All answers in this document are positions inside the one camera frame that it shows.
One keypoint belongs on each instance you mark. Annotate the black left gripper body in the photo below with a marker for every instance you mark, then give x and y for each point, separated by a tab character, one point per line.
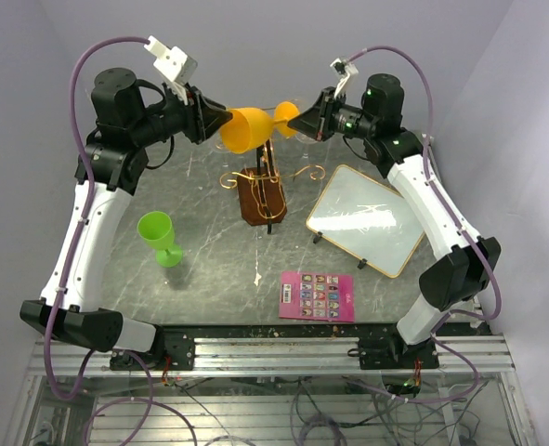
176	114

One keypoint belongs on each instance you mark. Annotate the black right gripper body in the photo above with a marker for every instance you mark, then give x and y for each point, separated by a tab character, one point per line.
325	126

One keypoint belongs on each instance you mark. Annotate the clear wine glass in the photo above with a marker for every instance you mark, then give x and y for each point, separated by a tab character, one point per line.
306	142
301	104
218	144

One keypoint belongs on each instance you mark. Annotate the orange plastic goblet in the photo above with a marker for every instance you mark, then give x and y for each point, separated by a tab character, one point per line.
251	127

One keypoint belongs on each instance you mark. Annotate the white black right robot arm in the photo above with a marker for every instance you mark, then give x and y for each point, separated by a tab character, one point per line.
465	260

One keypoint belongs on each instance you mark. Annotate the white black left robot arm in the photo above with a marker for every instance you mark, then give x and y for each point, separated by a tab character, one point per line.
68	309

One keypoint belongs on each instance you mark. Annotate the gold framed mirror tray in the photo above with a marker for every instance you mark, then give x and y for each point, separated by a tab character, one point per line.
368	220

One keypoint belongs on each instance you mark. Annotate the green plastic goblet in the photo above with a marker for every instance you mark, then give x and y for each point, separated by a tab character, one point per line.
156	230

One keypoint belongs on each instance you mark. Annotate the pink sticker card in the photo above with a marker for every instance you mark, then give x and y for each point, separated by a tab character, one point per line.
312	296

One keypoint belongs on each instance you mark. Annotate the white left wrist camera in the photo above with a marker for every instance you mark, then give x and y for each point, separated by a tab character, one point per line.
174	65

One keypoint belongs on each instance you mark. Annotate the gold wire wine glass rack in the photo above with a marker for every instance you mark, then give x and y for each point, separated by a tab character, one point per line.
260	191

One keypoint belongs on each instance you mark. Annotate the aluminium rail base frame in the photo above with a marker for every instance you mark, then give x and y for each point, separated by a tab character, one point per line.
287	385

